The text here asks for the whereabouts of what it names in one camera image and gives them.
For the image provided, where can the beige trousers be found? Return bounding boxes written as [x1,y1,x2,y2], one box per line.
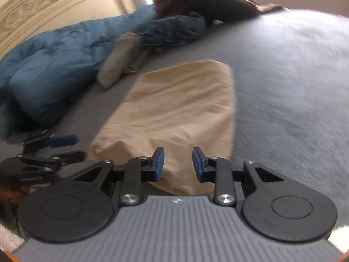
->
[88,60,236,195]

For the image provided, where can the grey bed blanket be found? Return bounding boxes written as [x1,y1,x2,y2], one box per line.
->
[0,8,349,241]

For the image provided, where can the cream carved headboard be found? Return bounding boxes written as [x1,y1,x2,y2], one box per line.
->
[1,0,136,56]

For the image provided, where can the blue denim jeans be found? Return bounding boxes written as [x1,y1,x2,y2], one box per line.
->
[137,12,206,53]

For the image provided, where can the grey sweatpants with drawstring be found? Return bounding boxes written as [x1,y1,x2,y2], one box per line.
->
[96,33,150,89]

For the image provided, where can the seated person in maroon jacket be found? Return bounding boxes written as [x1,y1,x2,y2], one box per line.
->
[153,0,283,24]

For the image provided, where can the blue duvet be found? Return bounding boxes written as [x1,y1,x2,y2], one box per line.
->
[1,5,157,140]

